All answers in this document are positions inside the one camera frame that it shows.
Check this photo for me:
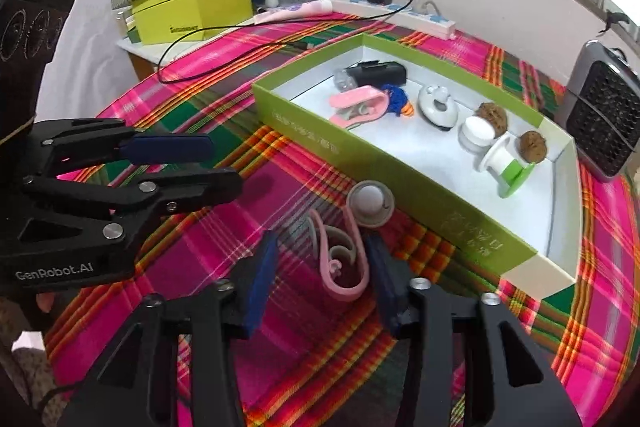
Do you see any white and green spool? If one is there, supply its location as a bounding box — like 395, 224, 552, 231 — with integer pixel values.
472, 132, 537, 199

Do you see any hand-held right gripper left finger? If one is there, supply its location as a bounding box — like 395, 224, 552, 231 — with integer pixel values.
56, 231, 279, 427

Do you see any brown walnut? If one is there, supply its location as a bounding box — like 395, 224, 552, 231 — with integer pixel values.
474, 102, 509, 138
517, 131, 549, 164

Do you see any pink green plaid cloth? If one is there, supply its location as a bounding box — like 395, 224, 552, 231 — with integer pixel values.
42, 12, 640, 427

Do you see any white round spotted toy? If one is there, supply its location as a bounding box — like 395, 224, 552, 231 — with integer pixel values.
417, 84, 461, 130

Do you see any pink and white tube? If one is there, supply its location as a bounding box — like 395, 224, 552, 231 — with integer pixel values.
254, 0, 335, 25

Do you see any yellow-green shoe box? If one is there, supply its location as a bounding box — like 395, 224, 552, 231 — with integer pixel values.
131, 0, 255, 46

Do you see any blue knitted duck keychain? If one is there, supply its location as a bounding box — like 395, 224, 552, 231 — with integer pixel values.
381, 84, 416, 118

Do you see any small white round jar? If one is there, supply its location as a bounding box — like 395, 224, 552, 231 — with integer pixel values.
457, 116, 497, 155

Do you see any small black flashlight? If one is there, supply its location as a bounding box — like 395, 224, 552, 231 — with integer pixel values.
334, 61, 407, 92

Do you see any black hook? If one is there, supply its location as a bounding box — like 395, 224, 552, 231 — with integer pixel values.
602, 9, 630, 32

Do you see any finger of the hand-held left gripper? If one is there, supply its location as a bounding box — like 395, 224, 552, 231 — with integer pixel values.
22, 167, 244, 239
30, 118, 215, 178

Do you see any small white round gadget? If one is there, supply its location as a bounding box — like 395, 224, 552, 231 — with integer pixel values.
346, 180, 396, 228

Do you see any grey space heater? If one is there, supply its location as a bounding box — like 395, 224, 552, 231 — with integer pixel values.
565, 39, 640, 182

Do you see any pink and white clamp clip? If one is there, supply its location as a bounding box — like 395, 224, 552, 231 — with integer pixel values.
329, 86, 392, 126

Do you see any white side table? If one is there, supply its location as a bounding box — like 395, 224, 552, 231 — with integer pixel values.
116, 34, 201, 68

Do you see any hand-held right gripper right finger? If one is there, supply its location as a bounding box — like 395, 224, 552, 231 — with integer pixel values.
364, 234, 583, 427

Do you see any pink curved clip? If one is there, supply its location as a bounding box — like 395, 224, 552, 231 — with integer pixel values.
307, 207, 373, 302

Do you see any white power strip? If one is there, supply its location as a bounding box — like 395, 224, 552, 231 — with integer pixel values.
330, 0, 457, 40

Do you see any green and white cardboard box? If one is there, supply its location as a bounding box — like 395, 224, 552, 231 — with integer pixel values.
251, 33, 583, 303

